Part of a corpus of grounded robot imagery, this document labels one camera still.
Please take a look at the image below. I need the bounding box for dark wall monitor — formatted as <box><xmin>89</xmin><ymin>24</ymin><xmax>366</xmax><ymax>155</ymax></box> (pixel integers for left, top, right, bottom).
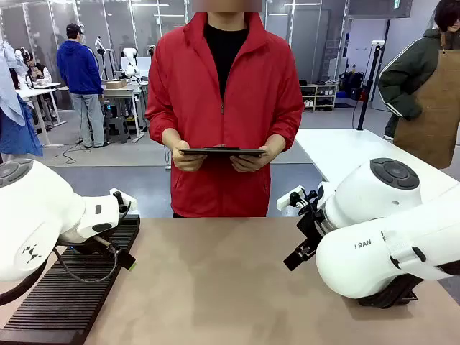
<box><xmin>347</xmin><ymin>0</ymin><xmax>413</xmax><ymax>19</ymax></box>

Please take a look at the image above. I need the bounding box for grey workbench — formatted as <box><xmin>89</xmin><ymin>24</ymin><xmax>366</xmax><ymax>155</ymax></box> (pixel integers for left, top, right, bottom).
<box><xmin>101</xmin><ymin>80</ymin><xmax>150</xmax><ymax>143</ymax></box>

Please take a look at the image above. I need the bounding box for black pole stand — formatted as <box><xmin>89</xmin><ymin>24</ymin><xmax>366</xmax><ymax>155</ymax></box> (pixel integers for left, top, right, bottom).
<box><xmin>356</xmin><ymin>40</ymin><xmax>386</xmax><ymax>132</ymax></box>

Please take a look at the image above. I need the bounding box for person's right hand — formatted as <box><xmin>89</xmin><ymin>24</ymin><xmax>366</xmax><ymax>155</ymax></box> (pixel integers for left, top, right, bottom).
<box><xmin>171</xmin><ymin>138</ymin><xmax>208</xmax><ymax>173</ymax></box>

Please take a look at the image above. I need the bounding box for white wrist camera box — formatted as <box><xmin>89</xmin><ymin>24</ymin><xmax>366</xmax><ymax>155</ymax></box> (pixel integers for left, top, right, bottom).
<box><xmin>276</xmin><ymin>185</ymin><xmax>306</xmax><ymax>210</ymax></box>
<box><xmin>109</xmin><ymin>187</ymin><xmax>138</xmax><ymax>213</ymax></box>

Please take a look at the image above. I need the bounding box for person in blue shirt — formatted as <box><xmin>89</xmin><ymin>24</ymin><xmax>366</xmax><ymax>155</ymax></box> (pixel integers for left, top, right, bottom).
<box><xmin>0</xmin><ymin>93</ymin><xmax>44</xmax><ymax>157</ymax></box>

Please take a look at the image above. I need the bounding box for white desk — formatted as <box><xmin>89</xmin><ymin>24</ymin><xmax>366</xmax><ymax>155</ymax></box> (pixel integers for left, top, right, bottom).
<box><xmin>15</xmin><ymin>82</ymin><xmax>68</xmax><ymax>149</ymax></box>

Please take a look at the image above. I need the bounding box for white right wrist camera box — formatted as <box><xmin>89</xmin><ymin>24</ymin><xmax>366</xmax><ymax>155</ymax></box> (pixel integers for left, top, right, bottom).
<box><xmin>276</xmin><ymin>185</ymin><xmax>306</xmax><ymax>210</ymax></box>

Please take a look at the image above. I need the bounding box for man in blue hoodie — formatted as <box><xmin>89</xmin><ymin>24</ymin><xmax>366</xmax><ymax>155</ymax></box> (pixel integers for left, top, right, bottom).
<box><xmin>56</xmin><ymin>22</ymin><xmax>111</xmax><ymax>150</ymax></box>

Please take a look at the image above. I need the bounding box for person in red jacket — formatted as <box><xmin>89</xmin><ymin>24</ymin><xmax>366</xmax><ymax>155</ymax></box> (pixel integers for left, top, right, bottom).
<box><xmin>144</xmin><ymin>10</ymin><xmax>305</xmax><ymax>219</ymax></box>

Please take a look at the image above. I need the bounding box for person's left hand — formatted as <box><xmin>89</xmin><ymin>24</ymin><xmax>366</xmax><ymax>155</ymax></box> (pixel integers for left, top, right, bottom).
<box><xmin>229</xmin><ymin>144</ymin><xmax>275</xmax><ymax>173</ymax></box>

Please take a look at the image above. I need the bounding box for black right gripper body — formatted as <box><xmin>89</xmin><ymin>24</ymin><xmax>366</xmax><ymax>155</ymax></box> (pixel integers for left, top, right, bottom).
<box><xmin>296</xmin><ymin>206</ymin><xmax>326</xmax><ymax>253</ymax></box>

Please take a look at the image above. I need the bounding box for person's right forearm red sleeve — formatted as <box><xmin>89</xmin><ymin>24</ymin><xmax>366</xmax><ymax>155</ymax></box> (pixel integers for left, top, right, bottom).
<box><xmin>145</xmin><ymin>107</ymin><xmax>183</xmax><ymax>147</ymax></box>

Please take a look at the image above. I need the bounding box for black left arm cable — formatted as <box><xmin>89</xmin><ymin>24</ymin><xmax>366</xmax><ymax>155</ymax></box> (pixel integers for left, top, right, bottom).
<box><xmin>52</xmin><ymin>239</ymin><xmax>121</xmax><ymax>284</ymax></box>

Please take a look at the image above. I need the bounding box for black slotted PCB rack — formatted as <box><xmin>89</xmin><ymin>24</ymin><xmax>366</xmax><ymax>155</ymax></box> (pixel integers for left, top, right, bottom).
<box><xmin>0</xmin><ymin>213</ymin><xmax>142</xmax><ymax>345</ymax></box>

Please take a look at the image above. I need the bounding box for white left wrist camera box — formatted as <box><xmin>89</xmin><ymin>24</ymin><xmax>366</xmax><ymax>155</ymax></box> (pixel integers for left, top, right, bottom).
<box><xmin>109</xmin><ymin>187</ymin><xmax>138</xmax><ymax>213</ymax></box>

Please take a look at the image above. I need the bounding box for light blue hanging cloth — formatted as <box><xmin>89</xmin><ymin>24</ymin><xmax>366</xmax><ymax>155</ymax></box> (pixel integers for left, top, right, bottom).
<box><xmin>0</xmin><ymin>39</ymin><xmax>27</xmax><ymax>127</ymax></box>

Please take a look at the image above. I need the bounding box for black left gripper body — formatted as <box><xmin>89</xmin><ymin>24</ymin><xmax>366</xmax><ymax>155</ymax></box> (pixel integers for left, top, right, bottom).
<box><xmin>70</xmin><ymin>237</ymin><xmax>121</xmax><ymax>258</ymax></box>

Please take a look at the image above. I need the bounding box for white shoe shelf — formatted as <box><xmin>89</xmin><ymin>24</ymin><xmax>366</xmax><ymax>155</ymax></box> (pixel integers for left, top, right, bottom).
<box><xmin>299</xmin><ymin>83</ymin><xmax>339</xmax><ymax>112</ymax></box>

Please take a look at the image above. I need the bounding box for white rounded table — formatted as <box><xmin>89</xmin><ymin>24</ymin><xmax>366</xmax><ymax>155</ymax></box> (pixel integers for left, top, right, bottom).
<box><xmin>294</xmin><ymin>127</ymin><xmax>460</xmax><ymax>216</ymax></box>

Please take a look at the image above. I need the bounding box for person in brown apron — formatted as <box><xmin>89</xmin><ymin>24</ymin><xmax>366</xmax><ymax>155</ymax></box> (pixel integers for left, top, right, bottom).
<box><xmin>377</xmin><ymin>0</ymin><xmax>460</xmax><ymax>170</ymax></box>

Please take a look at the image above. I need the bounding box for black step stool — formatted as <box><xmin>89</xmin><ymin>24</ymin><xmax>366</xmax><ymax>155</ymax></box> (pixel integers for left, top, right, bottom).
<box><xmin>103</xmin><ymin>115</ymin><xmax>132</xmax><ymax>144</ymax></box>

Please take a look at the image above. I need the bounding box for black shallow plastic tray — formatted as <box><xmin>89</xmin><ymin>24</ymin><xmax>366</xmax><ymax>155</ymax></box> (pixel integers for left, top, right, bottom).
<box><xmin>358</xmin><ymin>272</ymin><xmax>420</xmax><ymax>310</ymax></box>

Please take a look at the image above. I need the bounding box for black floor cable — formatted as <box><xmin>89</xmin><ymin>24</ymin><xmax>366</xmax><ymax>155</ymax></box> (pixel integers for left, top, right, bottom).
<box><xmin>62</xmin><ymin>139</ymin><xmax>88</xmax><ymax>165</ymax></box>

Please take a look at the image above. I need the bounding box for person's left forearm red sleeve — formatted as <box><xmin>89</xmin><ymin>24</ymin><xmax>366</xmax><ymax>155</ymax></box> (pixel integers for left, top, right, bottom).
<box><xmin>265</xmin><ymin>107</ymin><xmax>305</xmax><ymax>152</ymax></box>

